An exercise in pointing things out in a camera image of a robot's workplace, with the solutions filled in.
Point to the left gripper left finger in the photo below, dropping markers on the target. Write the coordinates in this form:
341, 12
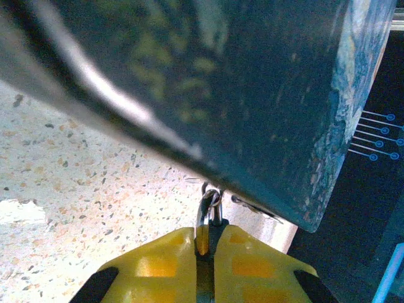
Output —
151, 274

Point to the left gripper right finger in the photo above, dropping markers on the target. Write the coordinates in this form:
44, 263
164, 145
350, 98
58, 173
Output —
259, 271

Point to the starry night print tin box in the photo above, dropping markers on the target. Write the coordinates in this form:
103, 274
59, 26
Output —
221, 94

